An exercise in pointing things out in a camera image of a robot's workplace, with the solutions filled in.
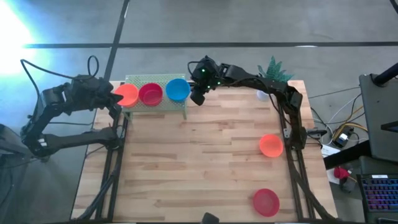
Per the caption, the orange plastic mini bowl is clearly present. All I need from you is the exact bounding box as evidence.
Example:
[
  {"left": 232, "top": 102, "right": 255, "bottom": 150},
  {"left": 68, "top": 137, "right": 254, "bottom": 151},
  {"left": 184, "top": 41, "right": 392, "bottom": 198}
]
[
  {"left": 259, "top": 134, "right": 284, "bottom": 159},
  {"left": 114, "top": 83, "right": 140, "bottom": 108}
]

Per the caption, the black pole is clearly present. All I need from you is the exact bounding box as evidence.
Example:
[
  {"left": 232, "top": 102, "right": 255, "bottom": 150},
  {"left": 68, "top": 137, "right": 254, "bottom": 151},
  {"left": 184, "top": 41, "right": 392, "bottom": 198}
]
[{"left": 372, "top": 62, "right": 398, "bottom": 87}]

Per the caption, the red plastic mini bowl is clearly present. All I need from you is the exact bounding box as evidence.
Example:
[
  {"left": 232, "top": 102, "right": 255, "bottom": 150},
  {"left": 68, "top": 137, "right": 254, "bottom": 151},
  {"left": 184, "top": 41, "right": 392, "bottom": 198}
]
[
  {"left": 138, "top": 82, "right": 164, "bottom": 107},
  {"left": 252, "top": 188, "right": 280, "bottom": 218}
]

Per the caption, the black mesh chair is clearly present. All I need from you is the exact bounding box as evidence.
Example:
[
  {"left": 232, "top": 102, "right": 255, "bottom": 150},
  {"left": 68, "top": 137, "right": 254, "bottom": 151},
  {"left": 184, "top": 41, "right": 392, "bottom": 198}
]
[{"left": 0, "top": 123, "right": 51, "bottom": 224}]

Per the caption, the yellow cable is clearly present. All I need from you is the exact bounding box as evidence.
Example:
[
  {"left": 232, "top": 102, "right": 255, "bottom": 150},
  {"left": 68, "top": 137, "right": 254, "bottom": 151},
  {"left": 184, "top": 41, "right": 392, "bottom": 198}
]
[{"left": 332, "top": 105, "right": 369, "bottom": 138}]

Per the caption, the green artificial plant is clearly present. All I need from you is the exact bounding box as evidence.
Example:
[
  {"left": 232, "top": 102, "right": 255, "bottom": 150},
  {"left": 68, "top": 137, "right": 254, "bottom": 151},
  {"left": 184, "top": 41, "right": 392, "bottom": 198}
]
[{"left": 257, "top": 55, "right": 295, "bottom": 83}]

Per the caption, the green perforated metal shelf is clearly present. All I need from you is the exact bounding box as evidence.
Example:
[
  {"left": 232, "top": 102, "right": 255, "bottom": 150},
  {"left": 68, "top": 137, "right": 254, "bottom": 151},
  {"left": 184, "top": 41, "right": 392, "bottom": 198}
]
[{"left": 120, "top": 73, "right": 188, "bottom": 121}]

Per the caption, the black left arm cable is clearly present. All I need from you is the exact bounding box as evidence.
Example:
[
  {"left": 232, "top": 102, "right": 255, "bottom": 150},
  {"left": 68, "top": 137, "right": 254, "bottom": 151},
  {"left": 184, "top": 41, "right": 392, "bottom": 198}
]
[{"left": 20, "top": 55, "right": 100, "bottom": 94}]

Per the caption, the small red object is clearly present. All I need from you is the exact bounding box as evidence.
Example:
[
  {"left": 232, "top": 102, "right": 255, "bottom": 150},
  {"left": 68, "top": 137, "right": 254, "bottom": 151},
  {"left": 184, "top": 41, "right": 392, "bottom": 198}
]
[{"left": 333, "top": 166, "right": 351, "bottom": 181}]

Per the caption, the black power box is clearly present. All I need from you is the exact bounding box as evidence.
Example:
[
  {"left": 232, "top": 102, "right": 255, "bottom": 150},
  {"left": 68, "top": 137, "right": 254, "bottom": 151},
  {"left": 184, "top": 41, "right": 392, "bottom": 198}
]
[{"left": 331, "top": 130, "right": 354, "bottom": 149}]

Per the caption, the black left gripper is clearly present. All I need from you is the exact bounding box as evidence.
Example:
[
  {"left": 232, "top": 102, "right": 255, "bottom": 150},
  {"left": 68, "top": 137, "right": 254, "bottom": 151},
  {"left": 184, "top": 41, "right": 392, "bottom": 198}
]
[{"left": 88, "top": 76, "right": 124, "bottom": 121}]

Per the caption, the black aluminium frame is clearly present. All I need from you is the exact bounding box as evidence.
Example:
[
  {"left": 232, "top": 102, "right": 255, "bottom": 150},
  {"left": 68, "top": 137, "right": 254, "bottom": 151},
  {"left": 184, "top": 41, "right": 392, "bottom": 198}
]
[
  {"left": 275, "top": 93, "right": 335, "bottom": 222},
  {"left": 76, "top": 105, "right": 129, "bottom": 222}
]

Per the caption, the blue plastic mini bowl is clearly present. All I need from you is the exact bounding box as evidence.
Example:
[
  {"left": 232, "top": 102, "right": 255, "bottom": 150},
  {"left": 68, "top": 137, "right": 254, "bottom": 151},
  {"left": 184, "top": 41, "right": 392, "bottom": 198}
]
[{"left": 165, "top": 78, "right": 192, "bottom": 103}]

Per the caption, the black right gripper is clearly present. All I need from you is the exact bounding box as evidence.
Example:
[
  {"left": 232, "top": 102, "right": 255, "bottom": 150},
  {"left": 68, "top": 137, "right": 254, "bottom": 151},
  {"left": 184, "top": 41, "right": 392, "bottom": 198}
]
[{"left": 189, "top": 55, "right": 223, "bottom": 107}]

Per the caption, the white paper sheet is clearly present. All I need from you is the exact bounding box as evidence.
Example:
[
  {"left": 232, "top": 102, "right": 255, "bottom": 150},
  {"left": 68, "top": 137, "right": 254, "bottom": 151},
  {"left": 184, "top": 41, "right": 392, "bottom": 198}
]
[{"left": 322, "top": 144, "right": 341, "bottom": 158}]

